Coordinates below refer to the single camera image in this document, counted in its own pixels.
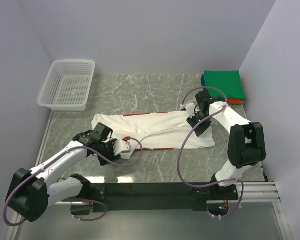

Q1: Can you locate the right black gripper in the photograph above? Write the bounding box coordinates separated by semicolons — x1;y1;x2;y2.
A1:
187;111;212;138

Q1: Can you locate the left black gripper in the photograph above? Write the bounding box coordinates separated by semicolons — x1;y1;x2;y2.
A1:
96;138;121;166

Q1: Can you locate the white t shirt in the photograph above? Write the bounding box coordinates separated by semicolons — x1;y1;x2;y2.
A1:
90;111;216;151

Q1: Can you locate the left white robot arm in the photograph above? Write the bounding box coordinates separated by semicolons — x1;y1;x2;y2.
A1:
3;123;131;226

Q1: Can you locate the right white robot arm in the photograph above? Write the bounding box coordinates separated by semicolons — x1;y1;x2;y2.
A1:
182;91;266;200

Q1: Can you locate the orange folded t shirt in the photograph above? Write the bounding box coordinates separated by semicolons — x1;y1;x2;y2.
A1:
227;99;245;105

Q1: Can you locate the blue folded t shirt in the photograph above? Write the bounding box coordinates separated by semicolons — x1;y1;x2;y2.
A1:
200;74;207;92

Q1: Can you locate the green folded t shirt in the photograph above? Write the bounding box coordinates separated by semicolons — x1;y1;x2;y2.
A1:
203;70;247;101

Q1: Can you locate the black base beam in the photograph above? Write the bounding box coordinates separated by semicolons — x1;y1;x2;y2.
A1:
65;182;239;213

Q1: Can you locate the white plastic basket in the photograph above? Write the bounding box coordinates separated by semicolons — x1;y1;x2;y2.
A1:
37;59;96;112

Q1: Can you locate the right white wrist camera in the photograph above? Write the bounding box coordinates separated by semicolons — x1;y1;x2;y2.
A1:
180;102;196;116

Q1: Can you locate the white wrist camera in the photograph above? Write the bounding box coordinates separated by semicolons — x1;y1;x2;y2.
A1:
180;102;196;116
113;139;134;160

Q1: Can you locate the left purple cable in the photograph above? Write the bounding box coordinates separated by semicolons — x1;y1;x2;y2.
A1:
2;136;144;227

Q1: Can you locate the purple cable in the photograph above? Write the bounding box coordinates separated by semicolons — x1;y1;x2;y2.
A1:
177;86;245;220
2;136;144;227

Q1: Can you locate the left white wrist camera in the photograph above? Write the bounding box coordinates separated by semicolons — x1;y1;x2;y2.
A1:
113;139;134;160

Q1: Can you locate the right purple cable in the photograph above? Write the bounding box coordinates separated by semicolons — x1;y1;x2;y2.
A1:
177;86;245;220

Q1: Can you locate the aluminium frame rail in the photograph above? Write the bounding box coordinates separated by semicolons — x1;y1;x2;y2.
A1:
207;181;282;203

